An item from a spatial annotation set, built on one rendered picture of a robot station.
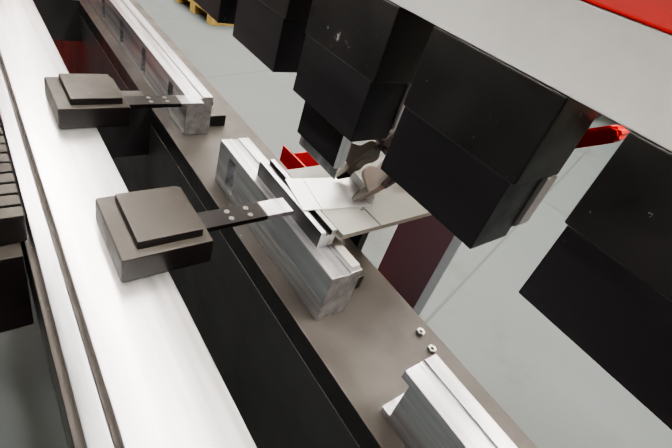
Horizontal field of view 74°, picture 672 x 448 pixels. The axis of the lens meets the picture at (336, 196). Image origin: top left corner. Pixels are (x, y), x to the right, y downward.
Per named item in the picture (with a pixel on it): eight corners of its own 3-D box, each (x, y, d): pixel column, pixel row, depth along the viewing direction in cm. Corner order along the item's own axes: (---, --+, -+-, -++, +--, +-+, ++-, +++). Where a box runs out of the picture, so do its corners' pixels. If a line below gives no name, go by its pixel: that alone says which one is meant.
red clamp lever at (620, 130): (630, 121, 42) (531, 137, 50) (612, 123, 40) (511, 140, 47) (632, 140, 42) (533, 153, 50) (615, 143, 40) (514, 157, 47)
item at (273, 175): (331, 243, 71) (337, 229, 69) (316, 247, 69) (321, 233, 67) (271, 172, 82) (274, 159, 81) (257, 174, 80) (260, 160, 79)
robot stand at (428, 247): (372, 311, 194) (444, 164, 152) (405, 339, 187) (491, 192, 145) (348, 332, 181) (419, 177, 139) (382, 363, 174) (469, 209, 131)
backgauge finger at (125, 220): (304, 238, 68) (312, 212, 65) (121, 284, 52) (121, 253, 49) (267, 191, 75) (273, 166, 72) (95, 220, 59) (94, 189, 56)
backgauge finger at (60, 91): (211, 122, 88) (214, 99, 85) (59, 130, 72) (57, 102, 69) (188, 94, 95) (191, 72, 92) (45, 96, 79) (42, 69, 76)
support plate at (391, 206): (448, 210, 85) (450, 206, 84) (341, 239, 69) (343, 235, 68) (388, 159, 95) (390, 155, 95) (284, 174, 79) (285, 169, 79)
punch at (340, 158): (339, 178, 66) (359, 121, 61) (328, 180, 65) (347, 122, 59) (304, 143, 72) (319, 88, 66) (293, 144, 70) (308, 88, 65)
